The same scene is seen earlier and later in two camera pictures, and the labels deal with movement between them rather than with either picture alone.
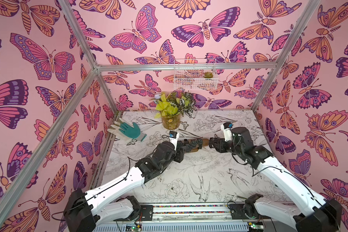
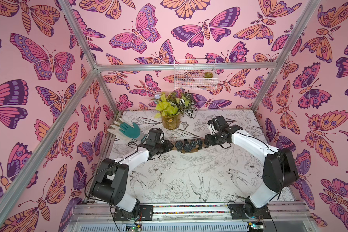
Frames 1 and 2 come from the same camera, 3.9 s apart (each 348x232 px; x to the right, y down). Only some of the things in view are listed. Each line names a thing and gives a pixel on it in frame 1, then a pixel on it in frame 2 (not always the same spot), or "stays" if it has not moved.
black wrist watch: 188,144 stays
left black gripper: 179,155 -> 166,144
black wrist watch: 199,142 stays
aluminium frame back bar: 186,67 stays
